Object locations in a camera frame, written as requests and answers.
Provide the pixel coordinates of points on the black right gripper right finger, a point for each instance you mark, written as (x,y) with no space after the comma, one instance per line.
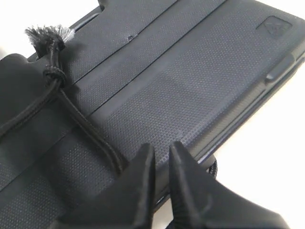
(199,201)

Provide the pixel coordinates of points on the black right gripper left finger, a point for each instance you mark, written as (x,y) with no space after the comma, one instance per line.
(127,204)

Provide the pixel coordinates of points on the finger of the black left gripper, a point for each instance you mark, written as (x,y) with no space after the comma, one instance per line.
(21,83)

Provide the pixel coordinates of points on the black plastic carry case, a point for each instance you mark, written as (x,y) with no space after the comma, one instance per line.
(133,72)

